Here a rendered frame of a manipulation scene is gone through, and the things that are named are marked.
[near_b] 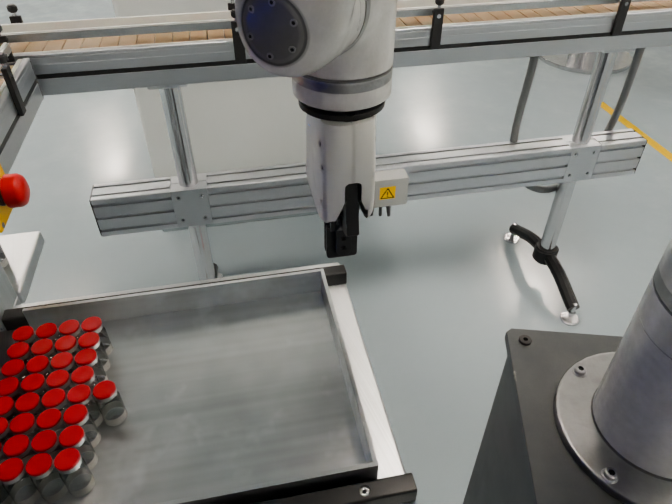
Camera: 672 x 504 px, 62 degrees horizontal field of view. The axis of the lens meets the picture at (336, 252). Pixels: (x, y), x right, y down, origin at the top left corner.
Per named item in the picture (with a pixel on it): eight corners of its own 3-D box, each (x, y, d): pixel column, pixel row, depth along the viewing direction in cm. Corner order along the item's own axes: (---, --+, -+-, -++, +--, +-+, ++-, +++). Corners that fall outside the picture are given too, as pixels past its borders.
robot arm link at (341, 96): (284, 45, 49) (286, 79, 51) (299, 86, 42) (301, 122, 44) (376, 39, 50) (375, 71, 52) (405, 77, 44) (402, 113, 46)
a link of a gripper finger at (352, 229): (340, 146, 48) (331, 159, 54) (352, 234, 48) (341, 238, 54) (353, 144, 49) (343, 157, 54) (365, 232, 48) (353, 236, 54)
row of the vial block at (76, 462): (67, 500, 49) (50, 472, 46) (93, 345, 62) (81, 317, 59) (93, 495, 49) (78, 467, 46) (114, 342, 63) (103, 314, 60)
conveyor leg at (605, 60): (537, 270, 193) (605, 48, 144) (525, 254, 200) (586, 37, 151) (560, 267, 195) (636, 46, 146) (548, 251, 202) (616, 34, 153)
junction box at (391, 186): (365, 209, 156) (366, 182, 150) (361, 199, 160) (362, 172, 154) (407, 204, 158) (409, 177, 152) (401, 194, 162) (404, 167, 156)
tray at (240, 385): (-34, 567, 45) (-53, 548, 43) (33, 330, 64) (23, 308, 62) (376, 485, 50) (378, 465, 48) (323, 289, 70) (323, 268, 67)
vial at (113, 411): (103, 428, 54) (90, 400, 51) (105, 409, 56) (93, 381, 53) (126, 424, 55) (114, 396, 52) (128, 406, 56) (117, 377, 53)
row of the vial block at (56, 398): (40, 505, 48) (21, 478, 46) (72, 348, 62) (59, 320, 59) (67, 500, 49) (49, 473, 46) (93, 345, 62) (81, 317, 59)
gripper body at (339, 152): (289, 67, 51) (295, 173, 58) (308, 117, 43) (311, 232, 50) (369, 60, 52) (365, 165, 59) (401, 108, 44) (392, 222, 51)
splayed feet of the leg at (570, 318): (562, 328, 183) (574, 297, 174) (498, 235, 221) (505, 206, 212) (584, 324, 184) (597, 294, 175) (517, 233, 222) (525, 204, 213)
